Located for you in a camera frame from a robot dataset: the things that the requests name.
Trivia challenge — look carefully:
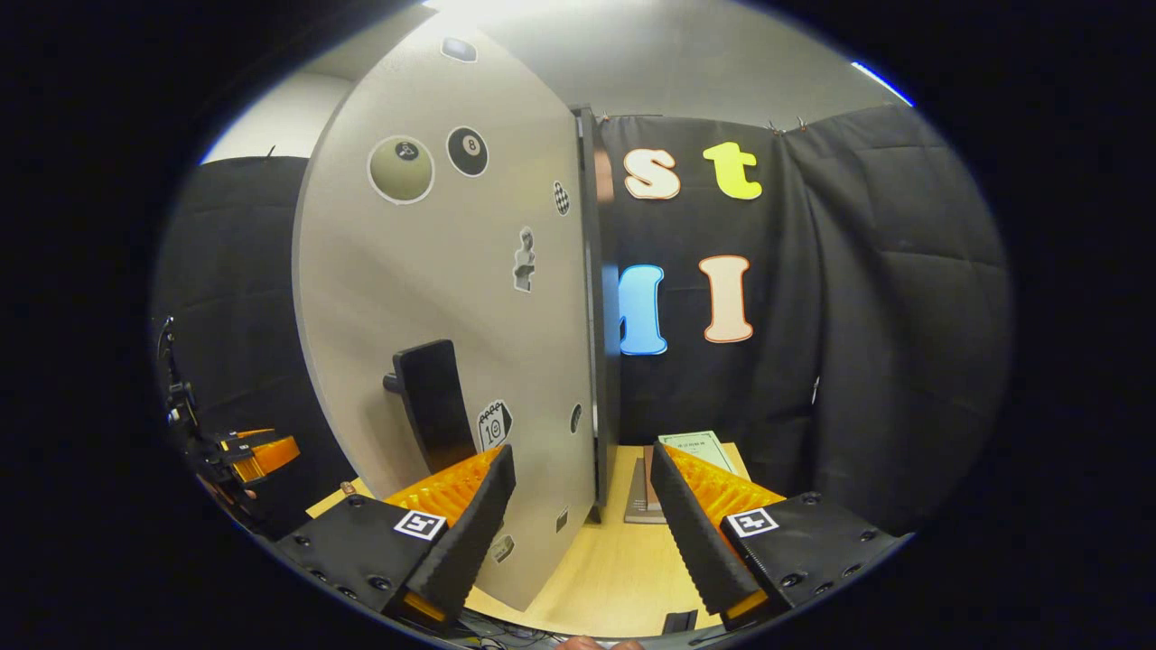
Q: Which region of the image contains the black cabinet door handle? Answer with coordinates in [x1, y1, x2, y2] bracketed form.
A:
[383, 339, 478, 475]

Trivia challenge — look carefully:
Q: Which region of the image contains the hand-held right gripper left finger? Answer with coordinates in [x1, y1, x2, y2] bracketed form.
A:
[274, 444, 517, 631]

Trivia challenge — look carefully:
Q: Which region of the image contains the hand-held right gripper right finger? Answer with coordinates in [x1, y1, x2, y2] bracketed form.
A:
[650, 442, 909, 631]

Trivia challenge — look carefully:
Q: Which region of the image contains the brown book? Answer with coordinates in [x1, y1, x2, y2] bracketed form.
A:
[623, 447, 671, 525]

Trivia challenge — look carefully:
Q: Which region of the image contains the black backdrop cloth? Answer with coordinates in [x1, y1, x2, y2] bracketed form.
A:
[152, 104, 1012, 543]

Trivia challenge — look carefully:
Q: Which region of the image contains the beige cabinet door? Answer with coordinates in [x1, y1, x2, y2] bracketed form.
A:
[292, 23, 597, 613]

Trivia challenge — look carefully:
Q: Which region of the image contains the green notebook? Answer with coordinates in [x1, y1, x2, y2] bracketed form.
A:
[657, 430, 738, 479]

